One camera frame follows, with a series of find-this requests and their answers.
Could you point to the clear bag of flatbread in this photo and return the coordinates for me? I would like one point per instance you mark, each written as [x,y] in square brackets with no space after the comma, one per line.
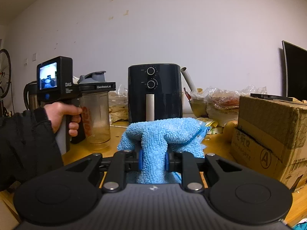
[118,107]

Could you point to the steel electric kettle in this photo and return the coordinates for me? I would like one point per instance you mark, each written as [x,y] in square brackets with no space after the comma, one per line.
[31,98]

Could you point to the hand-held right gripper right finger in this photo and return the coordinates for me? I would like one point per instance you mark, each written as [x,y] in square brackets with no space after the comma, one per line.
[166,163]

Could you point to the blue microfiber cloth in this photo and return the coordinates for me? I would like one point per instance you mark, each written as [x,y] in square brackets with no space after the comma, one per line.
[165,134]

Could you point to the black plastic frame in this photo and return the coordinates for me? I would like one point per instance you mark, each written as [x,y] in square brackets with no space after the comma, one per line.
[271,96]

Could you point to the black air fryer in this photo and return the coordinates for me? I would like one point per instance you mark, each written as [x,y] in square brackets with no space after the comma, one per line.
[165,95]

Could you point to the orange fruit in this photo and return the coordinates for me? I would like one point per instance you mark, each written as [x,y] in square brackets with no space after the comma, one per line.
[230,130]

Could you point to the person's left hand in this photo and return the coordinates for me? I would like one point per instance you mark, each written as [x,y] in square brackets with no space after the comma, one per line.
[58,112]

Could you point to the bicycle wheel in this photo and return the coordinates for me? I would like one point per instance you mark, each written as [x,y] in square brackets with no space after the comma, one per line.
[7,76]

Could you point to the clear plastic bag of food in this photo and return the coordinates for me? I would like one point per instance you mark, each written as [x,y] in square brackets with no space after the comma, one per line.
[227,103]

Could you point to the beige bowl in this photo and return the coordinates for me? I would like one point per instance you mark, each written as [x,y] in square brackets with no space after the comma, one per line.
[197,107]

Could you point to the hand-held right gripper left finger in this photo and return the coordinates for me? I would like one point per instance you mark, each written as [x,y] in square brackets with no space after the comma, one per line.
[141,159]

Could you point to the yellow sachets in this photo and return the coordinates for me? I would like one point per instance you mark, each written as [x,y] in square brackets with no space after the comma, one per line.
[212,124]

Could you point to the black flat television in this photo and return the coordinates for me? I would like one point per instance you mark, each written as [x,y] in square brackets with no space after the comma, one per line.
[296,74]

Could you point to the blue snack packet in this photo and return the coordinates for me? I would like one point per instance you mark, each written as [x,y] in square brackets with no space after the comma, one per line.
[203,130]

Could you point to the white plastic tube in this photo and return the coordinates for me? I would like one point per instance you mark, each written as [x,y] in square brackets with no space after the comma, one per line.
[189,81]

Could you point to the large cardboard box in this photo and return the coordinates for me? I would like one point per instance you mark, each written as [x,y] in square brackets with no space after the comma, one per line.
[271,134]

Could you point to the person's left forearm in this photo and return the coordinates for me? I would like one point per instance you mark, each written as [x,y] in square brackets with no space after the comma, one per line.
[26,143]

